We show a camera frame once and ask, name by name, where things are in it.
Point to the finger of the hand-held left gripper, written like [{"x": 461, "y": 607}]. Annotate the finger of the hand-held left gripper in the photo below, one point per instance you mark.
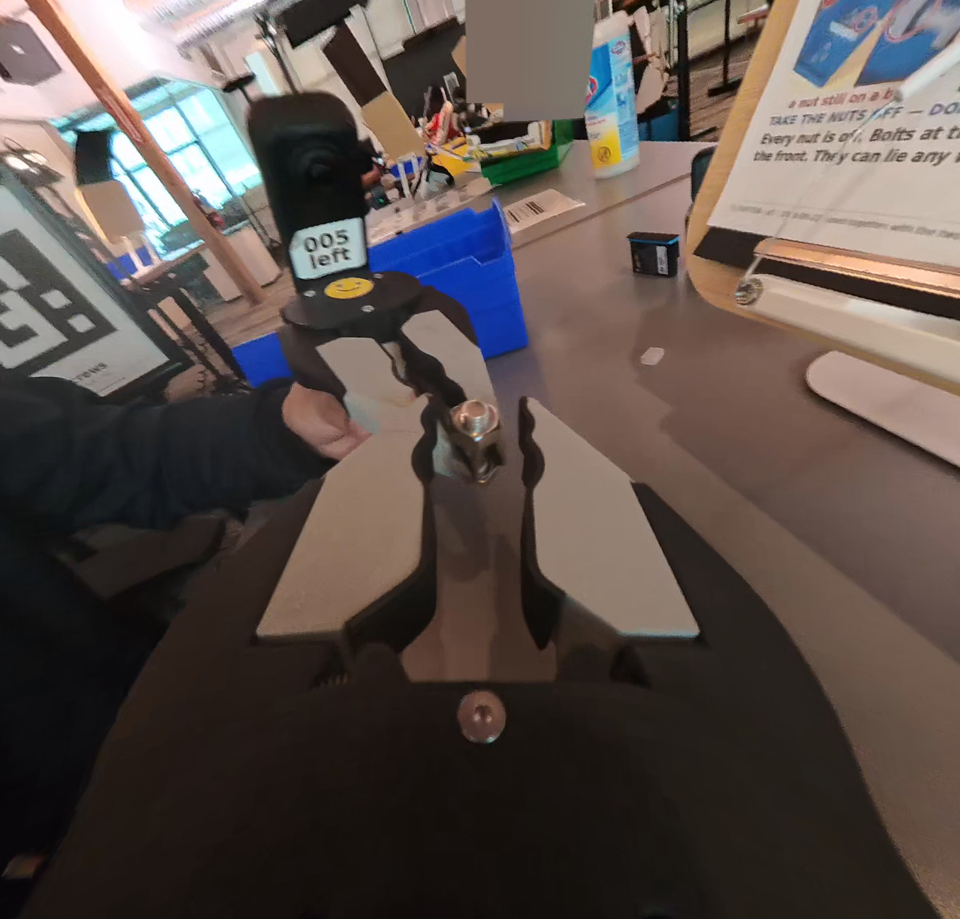
[
  {"x": 360, "y": 371},
  {"x": 450, "y": 341}
]

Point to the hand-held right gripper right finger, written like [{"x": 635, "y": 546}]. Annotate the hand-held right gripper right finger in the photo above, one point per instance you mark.
[{"x": 607, "y": 559}]

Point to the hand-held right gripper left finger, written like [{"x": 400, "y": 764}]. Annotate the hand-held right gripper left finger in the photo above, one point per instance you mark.
[{"x": 352, "y": 559}]

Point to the blue plastic bin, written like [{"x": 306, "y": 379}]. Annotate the blue plastic bin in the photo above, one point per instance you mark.
[{"x": 465, "y": 289}]

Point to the silver bolt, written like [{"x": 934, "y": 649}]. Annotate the silver bolt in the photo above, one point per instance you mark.
[{"x": 475, "y": 418}]

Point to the silver hex nut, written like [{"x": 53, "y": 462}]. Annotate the silver hex nut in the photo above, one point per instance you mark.
[{"x": 465, "y": 458}]

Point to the person's left hand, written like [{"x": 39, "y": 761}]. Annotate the person's left hand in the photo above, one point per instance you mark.
[{"x": 319, "y": 420}]

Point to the barcode label sheet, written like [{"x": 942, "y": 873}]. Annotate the barcode label sheet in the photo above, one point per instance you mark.
[{"x": 540, "y": 210}]

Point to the green plastic bin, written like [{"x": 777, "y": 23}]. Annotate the green plastic bin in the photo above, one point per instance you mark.
[{"x": 540, "y": 161}]

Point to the small white plastic piece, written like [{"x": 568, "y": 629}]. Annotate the small white plastic piece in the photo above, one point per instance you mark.
[{"x": 652, "y": 356}]

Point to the wooden document stand board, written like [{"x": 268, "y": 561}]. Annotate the wooden document stand board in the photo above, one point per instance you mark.
[{"x": 716, "y": 293}]

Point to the white wipes canister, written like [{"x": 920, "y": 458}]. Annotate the white wipes canister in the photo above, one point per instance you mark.
[{"x": 611, "y": 109}]

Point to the black charger case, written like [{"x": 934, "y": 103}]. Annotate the black charger case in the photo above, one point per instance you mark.
[{"x": 696, "y": 184}]

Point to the black white marker board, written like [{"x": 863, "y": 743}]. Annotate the black white marker board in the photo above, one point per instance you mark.
[{"x": 45, "y": 304}]

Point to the white stand base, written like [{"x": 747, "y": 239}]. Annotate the white stand base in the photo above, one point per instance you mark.
[{"x": 885, "y": 401}]

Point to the printed instruction sheet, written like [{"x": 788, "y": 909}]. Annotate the printed instruction sheet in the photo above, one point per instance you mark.
[{"x": 840, "y": 184}]

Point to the wooden support post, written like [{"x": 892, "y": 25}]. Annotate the wooden support post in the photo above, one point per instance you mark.
[{"x": 150, "y": 154}]

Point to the black camera battery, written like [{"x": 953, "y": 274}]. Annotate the black camera battery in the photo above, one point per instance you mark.
[{"x": 654, "y": 255}]

